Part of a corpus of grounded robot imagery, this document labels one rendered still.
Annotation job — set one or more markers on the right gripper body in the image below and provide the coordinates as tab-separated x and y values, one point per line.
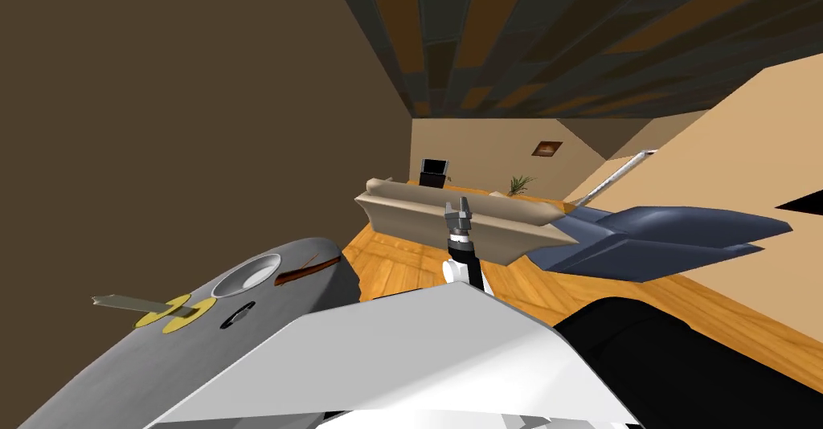
460	225

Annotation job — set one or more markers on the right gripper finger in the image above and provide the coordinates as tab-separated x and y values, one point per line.
465	207
452	210

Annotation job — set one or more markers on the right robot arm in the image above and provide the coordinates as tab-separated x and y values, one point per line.
675	371

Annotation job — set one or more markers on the beige sofa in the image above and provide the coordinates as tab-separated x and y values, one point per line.
411	220

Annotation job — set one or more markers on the green potted plant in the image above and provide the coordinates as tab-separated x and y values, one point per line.
519	185

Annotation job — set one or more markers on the brown framed picture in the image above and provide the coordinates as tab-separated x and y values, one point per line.
547	149

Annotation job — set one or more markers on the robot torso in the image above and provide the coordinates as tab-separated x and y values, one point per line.
418	352

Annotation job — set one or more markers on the grey floor lamp pole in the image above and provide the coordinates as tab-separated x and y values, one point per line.
614	176

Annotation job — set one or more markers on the brown wooden utensil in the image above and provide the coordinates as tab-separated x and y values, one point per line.
307	270

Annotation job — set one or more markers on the blue-grey armchair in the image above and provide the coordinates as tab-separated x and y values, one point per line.
656	239

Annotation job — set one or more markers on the grey bowl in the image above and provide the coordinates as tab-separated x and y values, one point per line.
247	276

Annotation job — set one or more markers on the yellow and grey utensil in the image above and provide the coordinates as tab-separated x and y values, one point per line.
168	312

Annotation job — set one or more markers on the grey rounded table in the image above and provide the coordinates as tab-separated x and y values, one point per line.
128	377

